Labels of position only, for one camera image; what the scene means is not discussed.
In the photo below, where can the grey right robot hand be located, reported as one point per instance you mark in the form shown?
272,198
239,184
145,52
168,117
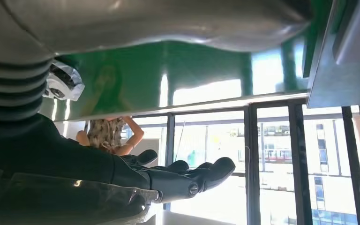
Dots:
74,158

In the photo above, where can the small white face-print package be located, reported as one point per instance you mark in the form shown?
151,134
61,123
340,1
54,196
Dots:
65,90

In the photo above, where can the black weighing device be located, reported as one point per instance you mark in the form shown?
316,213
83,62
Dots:
338,77

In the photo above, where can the clear plastic cover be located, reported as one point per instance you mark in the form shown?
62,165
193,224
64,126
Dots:
59,202

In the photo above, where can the black window frame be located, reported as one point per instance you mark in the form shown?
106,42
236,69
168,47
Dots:
251,155

